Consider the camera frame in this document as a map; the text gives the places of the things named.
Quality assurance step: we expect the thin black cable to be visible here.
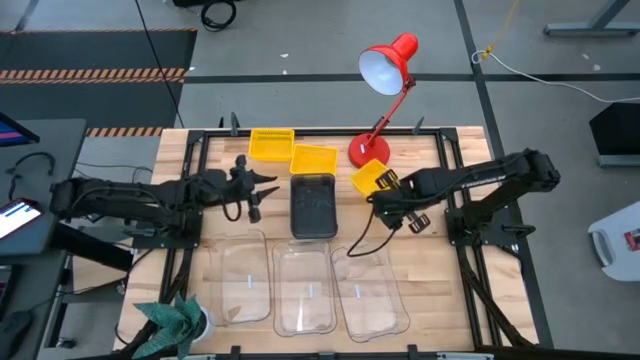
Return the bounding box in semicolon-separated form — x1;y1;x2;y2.
133;0;188;131

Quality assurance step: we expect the black hazard-striped floor mat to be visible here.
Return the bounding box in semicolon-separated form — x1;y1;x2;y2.
0;27;199;139

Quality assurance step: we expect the green artificial plant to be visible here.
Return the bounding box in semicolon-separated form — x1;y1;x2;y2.
131;293;204;360

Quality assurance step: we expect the white plant pot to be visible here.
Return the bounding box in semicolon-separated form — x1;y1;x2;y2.
192;305;218;344

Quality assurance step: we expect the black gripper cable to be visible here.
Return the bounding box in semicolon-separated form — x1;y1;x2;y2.
346;197;399;259
221;197;245;223

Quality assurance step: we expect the computer monitor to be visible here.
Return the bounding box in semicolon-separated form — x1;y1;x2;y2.
0;111;42;149

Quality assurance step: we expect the clear plastic bin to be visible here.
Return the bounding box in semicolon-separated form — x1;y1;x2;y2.
330;240;412;345
208;228;273;327
271;239;339;338

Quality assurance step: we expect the black headset cable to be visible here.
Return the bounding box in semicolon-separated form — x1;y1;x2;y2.
4;150;57;202

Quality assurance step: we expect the black plastic basket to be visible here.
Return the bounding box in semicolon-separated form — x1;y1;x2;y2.
289;172;340;241

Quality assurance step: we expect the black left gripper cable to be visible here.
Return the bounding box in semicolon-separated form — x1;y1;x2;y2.
221;197;245;223

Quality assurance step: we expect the yellow rope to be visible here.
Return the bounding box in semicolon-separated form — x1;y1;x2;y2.
481;0;522;59

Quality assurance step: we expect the tablet with lit screen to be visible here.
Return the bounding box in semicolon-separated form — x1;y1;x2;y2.
0;196;45;242

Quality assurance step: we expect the black metal table frame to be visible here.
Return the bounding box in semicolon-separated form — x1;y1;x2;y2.
117;126;539;360

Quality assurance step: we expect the red desk lamp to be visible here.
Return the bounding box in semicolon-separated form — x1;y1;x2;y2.
347;31;421;170

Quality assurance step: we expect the grey metal table foot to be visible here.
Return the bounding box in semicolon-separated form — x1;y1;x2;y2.
543;0;640;39

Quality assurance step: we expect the black box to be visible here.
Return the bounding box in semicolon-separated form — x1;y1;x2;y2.
588;101;640;169

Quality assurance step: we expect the white floor cable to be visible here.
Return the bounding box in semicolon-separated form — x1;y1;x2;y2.
470;48;640;105

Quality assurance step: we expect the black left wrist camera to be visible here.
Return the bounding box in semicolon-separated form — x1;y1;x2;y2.
247;191;263;225

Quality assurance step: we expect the coiled black cable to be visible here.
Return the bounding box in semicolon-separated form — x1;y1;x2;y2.
199;0;238;33

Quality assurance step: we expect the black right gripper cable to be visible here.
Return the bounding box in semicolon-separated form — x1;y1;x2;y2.
346;197;399;259

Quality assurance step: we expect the grey side desk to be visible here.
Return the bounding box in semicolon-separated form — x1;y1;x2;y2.
0;117;89;257

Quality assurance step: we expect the yellow plastic basket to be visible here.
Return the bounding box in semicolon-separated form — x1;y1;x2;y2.
349;158;390;198
248;128;296;163
289;144;340;177

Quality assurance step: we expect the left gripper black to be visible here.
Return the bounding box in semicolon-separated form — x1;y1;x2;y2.
224;154;281;206

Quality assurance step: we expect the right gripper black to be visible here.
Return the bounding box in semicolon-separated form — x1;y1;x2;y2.
369;168;432;235

